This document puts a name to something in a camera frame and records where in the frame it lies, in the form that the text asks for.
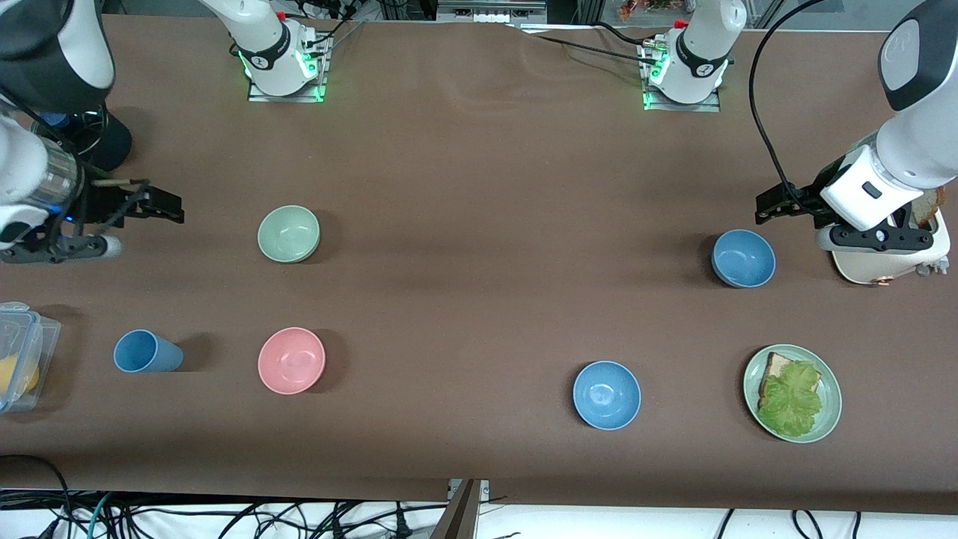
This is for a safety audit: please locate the blue bowl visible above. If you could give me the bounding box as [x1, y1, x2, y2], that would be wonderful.
[711, 229, 777, 289]
[573, 361, 642, 431]

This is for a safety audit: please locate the green bowl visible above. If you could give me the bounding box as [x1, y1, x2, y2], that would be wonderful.
[257, 205, 321, 264]

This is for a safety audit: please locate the pink bowl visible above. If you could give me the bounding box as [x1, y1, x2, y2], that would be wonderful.
[257, 327, 327, 395]

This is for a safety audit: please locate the white toaster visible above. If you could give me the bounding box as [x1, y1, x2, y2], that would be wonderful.
[831, 187, 952, 286]

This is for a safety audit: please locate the glass lid blue knob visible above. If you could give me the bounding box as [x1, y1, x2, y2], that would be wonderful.
[34, 109, 110, 154]

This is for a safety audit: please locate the brown crust bread slice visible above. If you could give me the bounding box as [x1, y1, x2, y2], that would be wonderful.
[912, 187, 946, 228]

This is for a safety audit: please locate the blue cup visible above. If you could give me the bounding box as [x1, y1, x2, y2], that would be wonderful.
[113, 329, 184, 374]

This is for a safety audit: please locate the clear plastic container blue rim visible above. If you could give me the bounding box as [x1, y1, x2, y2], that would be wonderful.
[0, 302, 62, 414]

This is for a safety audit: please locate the white bread slice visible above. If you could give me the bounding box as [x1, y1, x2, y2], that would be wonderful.
[758, 352, 823, 409]

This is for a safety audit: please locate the yellow fruit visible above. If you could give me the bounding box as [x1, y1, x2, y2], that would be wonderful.
[0, 353, 40, 398]

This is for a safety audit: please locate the green lettuce leaf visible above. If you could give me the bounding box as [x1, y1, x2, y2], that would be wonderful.
[757, 361, 824, 439]

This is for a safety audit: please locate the green plate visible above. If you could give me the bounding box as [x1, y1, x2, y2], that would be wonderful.
[742, 344, 843, 444]

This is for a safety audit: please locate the brown table cover sheet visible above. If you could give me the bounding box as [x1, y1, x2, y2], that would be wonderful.
[0, 13, 958, 517]

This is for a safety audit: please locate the grey electronics box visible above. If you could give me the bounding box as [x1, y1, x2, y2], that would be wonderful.
[436, 0, 549, 25]

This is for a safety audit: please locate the black pot blue handle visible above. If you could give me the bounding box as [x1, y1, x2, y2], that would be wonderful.
[75, 105, 133, 174]

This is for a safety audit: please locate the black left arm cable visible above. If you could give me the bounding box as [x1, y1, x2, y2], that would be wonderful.
[750, 0, 824, 209]

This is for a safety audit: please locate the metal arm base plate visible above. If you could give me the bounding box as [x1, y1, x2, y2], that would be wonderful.
[642, 41, 723, 113]
[247, 51, 329, 103]

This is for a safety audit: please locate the black table cable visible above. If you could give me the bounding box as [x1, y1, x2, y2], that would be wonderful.
[516, 21, 667, 64]

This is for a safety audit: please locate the teal floor cable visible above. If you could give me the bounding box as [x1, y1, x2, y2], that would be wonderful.
[87, 492, 115, 539]

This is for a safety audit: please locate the aluminium frame post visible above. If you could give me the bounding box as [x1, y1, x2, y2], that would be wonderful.
[430, 479, 491, 539]

